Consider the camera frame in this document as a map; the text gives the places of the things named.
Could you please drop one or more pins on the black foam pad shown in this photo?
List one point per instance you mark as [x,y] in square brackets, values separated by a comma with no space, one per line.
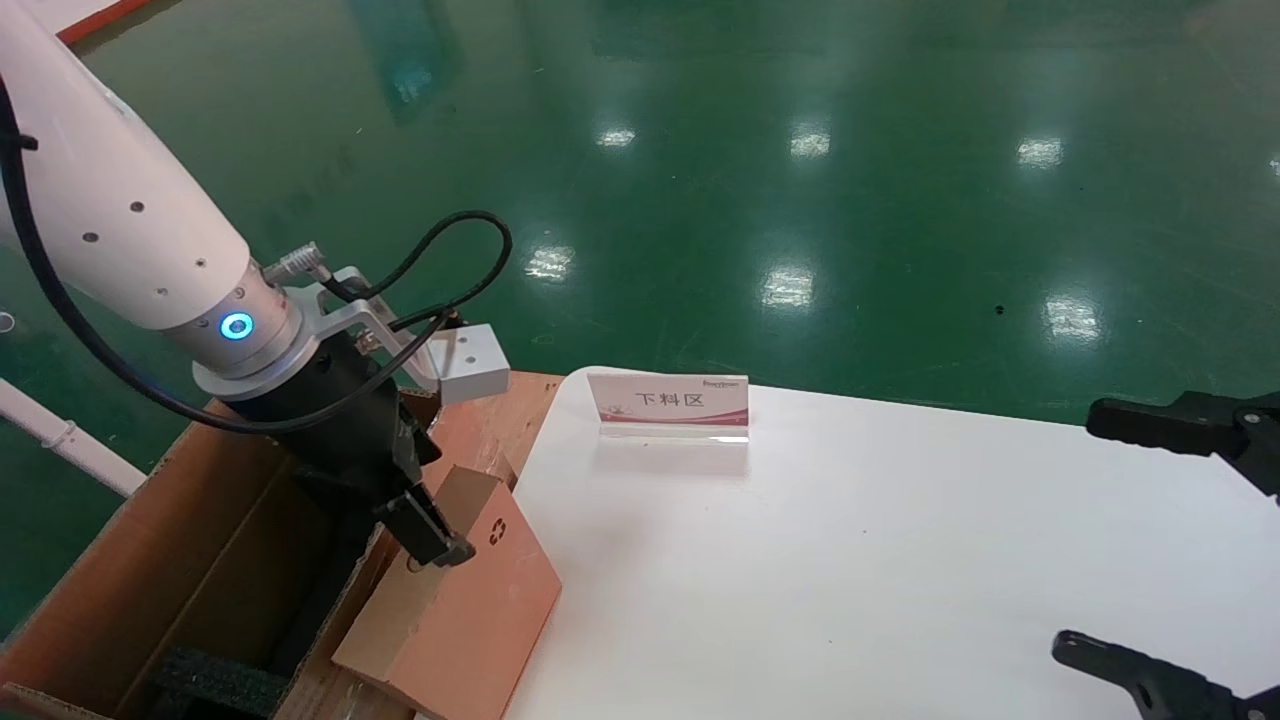
[215,685]

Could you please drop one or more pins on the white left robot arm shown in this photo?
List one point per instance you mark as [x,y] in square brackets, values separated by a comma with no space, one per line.
[110,190]

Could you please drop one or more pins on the brown cardboard flap with hole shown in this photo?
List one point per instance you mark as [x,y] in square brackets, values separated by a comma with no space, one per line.
[470,620]

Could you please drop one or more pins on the white floor pipe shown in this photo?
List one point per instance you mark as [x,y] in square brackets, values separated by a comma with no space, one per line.
[70,440]

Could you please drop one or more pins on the silver camera mount bracket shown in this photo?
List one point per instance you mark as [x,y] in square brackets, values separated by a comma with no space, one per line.
[350,315]

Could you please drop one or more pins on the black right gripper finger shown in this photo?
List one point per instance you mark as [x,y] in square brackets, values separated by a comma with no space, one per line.
[1150,682]
[1150,420]

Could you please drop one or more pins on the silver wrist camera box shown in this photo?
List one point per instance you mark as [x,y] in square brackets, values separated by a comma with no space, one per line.
[468,365]

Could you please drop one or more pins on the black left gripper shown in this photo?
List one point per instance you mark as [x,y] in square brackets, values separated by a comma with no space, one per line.
[330,420]

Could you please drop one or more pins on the acrylic sign with Chinese text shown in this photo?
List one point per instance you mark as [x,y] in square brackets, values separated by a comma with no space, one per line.
[668,400]

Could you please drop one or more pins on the large cardboard box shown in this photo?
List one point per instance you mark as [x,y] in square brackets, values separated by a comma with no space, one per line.
[190,560]

